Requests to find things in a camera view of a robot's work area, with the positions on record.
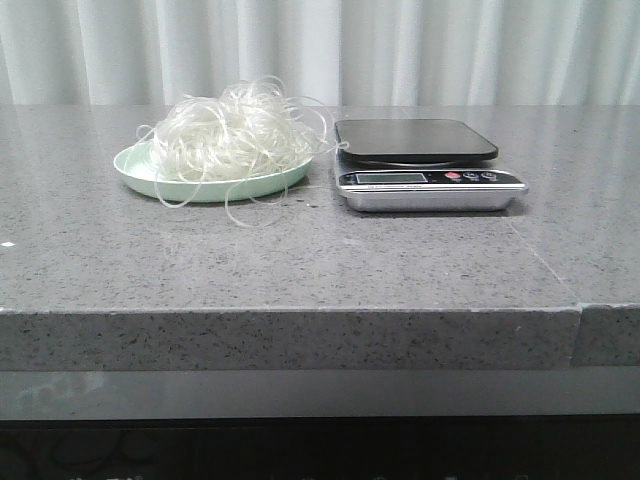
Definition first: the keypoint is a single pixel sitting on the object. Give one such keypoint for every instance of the white vermicelli noodle bundle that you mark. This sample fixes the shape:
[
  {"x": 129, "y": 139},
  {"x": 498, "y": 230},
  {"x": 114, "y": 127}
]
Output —
[{"x": 252, "y": 129}]

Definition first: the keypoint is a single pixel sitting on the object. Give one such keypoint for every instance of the black silver kitchen scale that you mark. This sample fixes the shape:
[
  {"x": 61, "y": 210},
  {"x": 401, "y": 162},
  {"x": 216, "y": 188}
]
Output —
[{"x": 421, "y": 165}]

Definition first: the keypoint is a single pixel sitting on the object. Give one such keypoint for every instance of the light green plastic plate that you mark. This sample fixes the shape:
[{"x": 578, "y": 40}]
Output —
[{"x": 134, "y": 168}]

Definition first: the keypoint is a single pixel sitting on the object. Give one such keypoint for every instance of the white pleated curtain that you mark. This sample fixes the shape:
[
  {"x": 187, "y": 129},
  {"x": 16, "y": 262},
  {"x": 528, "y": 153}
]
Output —
[{"x": 361, "y": 53}]

